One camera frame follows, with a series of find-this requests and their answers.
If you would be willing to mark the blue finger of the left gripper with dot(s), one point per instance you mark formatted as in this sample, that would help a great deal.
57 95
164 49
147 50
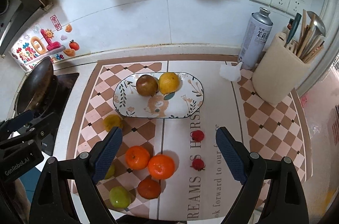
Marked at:
19 121

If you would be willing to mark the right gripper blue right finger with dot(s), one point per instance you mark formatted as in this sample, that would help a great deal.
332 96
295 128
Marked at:
235 154

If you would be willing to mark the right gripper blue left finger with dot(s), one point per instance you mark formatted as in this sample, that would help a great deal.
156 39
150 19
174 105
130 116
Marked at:
103 154

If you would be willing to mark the green apple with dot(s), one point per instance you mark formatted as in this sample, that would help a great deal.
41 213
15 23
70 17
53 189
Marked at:
119 197
110 173

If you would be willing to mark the orange tangerine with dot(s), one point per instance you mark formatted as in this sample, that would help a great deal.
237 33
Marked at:
137 158
161 167

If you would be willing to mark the red cherry tomato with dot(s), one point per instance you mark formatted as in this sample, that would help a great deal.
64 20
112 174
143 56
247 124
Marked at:
198 164
197 136

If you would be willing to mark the yellow lemon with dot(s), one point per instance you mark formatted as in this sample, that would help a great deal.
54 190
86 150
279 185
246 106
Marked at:
112 121

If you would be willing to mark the green apple front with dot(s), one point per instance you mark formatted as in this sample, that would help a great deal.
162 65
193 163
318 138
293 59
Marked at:
119 197

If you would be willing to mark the dark orange persimmon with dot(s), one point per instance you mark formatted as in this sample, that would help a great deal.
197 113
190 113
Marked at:
149 189

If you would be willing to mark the brown red apple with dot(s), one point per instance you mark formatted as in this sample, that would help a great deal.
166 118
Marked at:
146 86

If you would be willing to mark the yellow orange fruit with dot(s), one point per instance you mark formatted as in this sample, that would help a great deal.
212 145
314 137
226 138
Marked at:
168 83

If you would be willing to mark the black frying pan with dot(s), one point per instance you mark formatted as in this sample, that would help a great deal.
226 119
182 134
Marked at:
34 87

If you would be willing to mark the checkered table runner cloth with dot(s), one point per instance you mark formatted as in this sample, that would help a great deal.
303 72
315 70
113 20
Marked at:
272 131

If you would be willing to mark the black gas stove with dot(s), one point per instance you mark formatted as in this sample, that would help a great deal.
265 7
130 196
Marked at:
55 100

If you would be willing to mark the floral oval ceramic plate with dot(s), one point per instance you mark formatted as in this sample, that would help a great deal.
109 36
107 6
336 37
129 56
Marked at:
182 103

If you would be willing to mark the white crumpled tissue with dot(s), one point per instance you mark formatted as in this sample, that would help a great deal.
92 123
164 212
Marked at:
231 73

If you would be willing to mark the cream utensil holder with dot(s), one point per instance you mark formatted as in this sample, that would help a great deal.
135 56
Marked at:
279 71

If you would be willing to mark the grey spray can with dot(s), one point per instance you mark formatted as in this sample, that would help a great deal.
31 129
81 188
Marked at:
256 35

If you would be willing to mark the utensils in holder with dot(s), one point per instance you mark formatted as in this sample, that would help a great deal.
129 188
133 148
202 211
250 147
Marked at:
311 39

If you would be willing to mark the colourful wall sticker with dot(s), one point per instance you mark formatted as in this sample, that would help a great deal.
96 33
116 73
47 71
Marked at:
54 40

